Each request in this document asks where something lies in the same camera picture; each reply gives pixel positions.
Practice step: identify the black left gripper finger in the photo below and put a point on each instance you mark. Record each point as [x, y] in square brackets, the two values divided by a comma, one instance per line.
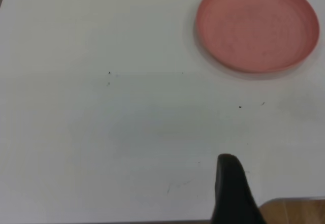
[233, 196]

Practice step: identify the pink round plate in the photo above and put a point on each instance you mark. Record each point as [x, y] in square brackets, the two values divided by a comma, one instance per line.
[256, 28]

